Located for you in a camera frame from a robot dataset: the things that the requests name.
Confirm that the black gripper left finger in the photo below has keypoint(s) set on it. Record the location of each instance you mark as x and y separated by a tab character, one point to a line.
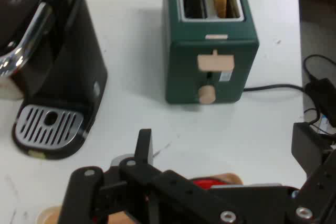
84	197

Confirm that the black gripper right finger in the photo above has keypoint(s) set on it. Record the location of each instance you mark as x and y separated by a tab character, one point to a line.
323	182

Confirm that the green two-slot toaster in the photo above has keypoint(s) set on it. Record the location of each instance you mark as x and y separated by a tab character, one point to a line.
183	77

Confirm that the black power adapter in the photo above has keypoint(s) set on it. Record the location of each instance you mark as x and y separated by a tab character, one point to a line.
325	98

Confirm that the red bowl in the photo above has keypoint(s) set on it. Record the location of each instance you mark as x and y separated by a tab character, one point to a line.
207	183

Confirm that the black coffee machine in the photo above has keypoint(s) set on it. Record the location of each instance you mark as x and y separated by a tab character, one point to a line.
78	64

